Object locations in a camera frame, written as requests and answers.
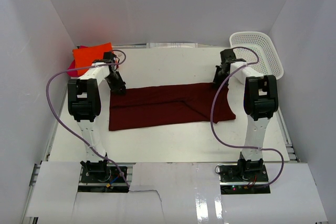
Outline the white perforated plastic basket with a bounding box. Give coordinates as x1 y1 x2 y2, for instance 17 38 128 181
229 31 284 80

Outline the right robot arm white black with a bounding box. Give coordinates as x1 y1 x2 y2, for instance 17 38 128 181
210 48 279 184

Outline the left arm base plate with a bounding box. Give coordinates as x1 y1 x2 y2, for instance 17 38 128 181
78 161 129 193

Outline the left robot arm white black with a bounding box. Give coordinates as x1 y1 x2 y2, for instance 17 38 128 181
68 50 126 183

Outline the dark red t shirt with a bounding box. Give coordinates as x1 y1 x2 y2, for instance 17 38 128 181
109 83 236 131

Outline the folded pink t shirt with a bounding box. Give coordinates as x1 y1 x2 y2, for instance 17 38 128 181
67 60 79 78

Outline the folded orange t shirt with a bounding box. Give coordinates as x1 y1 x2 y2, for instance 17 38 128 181
72 42 112 68

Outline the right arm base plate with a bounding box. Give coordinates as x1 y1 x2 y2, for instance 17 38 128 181
214 164 271 195

